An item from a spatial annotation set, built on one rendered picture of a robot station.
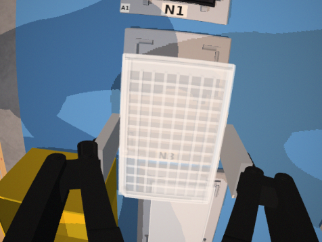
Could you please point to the yellow bin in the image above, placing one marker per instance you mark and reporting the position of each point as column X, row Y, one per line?
column 15, row 184

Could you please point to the blue bench mat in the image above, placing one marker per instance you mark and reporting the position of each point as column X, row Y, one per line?
column 69, row 64

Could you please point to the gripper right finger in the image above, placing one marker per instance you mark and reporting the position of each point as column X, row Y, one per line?
column 279, row 195

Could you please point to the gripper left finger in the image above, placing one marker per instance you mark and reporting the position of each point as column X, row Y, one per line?
column 40, row 212

